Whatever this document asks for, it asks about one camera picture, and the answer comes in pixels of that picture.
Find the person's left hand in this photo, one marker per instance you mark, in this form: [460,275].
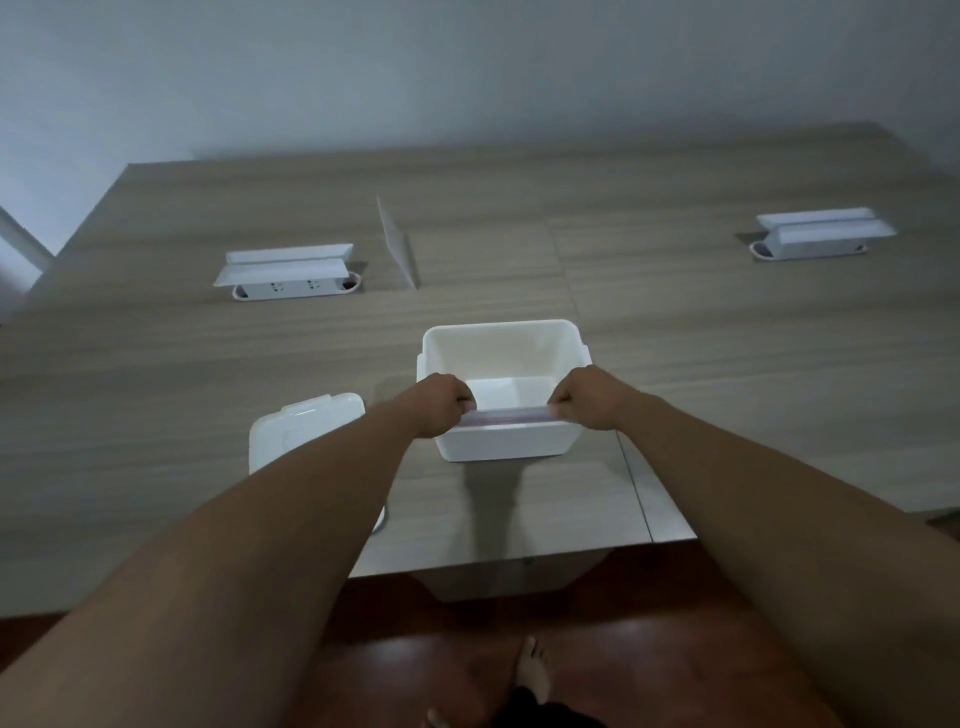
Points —
[429,405]

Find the person's right forearm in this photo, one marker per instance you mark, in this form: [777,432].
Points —
[787,540]

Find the white plastic container lid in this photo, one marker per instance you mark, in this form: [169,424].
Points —
[300,431]

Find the grey table support panel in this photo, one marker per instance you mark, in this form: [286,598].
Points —
[510,576]

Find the person's right hand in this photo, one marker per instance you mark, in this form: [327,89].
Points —
[596,399]

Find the person's black clothing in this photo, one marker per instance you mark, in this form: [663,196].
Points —
[544,712]

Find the person's bare foot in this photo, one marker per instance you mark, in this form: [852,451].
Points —
[534,667]

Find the white desk power socket box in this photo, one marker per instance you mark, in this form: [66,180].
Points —
[821,232]
[289,271]

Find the person's left fingers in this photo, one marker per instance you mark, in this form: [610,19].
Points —
[463,401]

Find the white table leg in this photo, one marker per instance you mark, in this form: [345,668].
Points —
[22,240]

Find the white plastic container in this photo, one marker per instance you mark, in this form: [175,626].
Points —
[499,352]

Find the person's right fingers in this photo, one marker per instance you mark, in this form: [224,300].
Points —
[559,405]

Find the person's left forearm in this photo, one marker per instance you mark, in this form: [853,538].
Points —
[225,570]

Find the white upright divider panel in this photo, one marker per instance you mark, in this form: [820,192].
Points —
[397,244]

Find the clear plastic zip bag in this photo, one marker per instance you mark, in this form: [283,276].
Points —
[506,417]

